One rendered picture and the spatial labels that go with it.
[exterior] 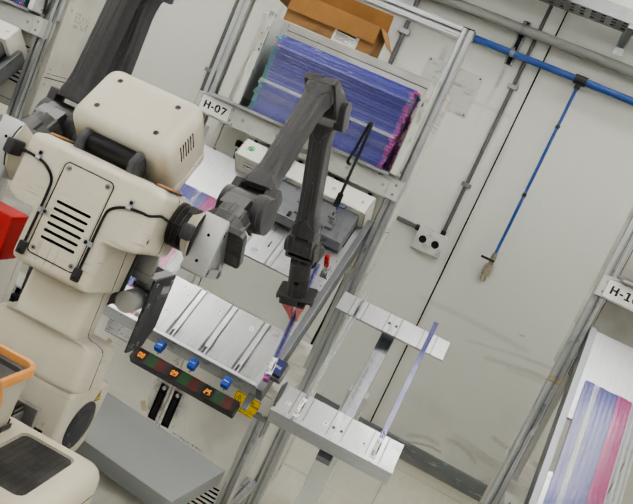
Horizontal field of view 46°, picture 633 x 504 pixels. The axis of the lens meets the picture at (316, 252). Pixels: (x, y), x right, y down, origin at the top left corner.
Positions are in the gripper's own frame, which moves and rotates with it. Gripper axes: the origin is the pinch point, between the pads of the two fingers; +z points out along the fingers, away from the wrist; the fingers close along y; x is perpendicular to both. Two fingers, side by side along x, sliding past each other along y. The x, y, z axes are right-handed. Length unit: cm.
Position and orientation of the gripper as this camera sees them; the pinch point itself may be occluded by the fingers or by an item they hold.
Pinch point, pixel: (294, 317)
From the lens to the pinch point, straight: 206.1
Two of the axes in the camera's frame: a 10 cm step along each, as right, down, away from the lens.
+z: -1.1, 8.0, 5.9
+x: -2.7, 5.5, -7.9
